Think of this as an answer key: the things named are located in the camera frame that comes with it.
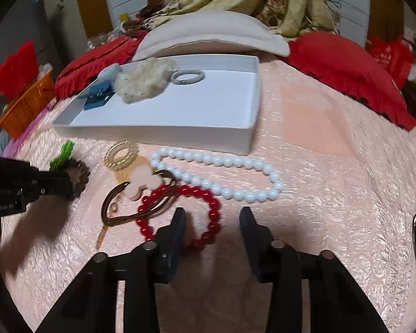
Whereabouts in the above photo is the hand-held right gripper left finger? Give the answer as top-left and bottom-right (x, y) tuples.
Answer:
(35, 207), (188, 333)

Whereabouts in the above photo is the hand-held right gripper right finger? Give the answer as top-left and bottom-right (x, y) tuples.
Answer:
(239, 206), (390, 333)

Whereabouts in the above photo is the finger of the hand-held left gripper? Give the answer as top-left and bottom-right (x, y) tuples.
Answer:
(31, 168), (74, 199)

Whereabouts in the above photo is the dark brown bead bracelet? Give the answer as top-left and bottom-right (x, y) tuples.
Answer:
(60, 158), (91, 201)

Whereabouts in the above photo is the red bead bracelet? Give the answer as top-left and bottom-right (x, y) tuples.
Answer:
(136, 185), (223, 249)

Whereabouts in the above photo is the white cardboard box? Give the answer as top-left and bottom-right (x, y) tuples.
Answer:
(52, 54), (263, 156)

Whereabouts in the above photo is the purple cloth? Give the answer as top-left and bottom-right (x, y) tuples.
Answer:
(1, 102), (56, 158)

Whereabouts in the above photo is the brown headband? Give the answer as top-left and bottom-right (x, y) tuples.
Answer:
(101, 169), (178, 228)

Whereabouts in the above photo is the pink bow hair clip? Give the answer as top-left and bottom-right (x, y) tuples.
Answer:
(124, 166), (164, 202)

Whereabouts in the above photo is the gold hair pin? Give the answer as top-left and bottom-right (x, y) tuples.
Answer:
(96, 221), (110, 251)

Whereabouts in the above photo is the orange plastic basket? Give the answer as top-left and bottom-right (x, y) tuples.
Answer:
(0, 71), (56, 140)

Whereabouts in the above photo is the pink bedspread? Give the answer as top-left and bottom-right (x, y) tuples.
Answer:
(0, 55), (416, 333)

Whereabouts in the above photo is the blue hair claw clip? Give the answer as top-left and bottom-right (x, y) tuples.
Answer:
(78, 82), (113, 111)

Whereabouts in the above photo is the red bag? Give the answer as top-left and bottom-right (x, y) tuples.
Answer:
(0, 41), (41, 104)
(367, 36), (416, 91)

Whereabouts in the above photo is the light blue hair accessory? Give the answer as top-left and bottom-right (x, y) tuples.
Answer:
(98, 63), (121, 84)

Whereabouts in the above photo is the red fringed pillow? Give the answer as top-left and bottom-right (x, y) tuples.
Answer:
(286, 31), (416, 131)
(53, 31), (148, 100)

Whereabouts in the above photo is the cream fluffy scrunchie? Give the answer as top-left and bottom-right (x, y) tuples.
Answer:
(114, 57), (178, 104)

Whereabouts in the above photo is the beige pillow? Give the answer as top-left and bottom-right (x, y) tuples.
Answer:
(131, 10), (292, 62)

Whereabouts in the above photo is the green hair tie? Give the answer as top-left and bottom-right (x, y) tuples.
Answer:
(49, 140), (75, 171)

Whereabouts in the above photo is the gold bead bracelet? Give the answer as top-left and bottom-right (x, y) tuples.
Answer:
(103, 141), (139, 171)

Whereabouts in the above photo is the white bead necklace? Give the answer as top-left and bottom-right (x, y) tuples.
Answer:
(150, 147), (284, 201)

